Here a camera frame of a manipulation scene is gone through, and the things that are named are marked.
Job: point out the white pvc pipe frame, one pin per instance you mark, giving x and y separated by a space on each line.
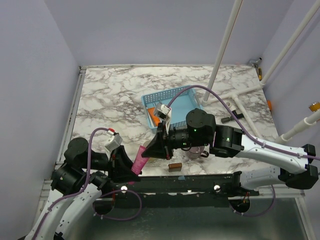
290 65

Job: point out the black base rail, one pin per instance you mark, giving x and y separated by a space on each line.
211 190

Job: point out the mauve mug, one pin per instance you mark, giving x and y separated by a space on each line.
197 152

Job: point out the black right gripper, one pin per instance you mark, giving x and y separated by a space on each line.
157 149

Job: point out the orange yellow clamp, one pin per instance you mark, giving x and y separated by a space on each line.
315 106

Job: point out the light blue perforated basket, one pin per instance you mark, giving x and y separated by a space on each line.
183 104

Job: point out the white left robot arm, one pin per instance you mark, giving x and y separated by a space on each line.
67 203

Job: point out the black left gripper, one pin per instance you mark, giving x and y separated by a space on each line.
123 173

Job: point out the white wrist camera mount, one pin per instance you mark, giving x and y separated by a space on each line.
112 142
164 113

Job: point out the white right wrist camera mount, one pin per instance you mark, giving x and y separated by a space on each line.
164 113

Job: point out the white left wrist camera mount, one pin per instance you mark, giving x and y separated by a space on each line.
112 142

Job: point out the yellow mug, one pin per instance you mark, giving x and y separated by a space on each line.
147 143

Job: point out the aluminium frame rail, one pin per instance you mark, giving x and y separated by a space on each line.
265 192

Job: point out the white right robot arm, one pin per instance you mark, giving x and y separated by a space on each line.
290 166

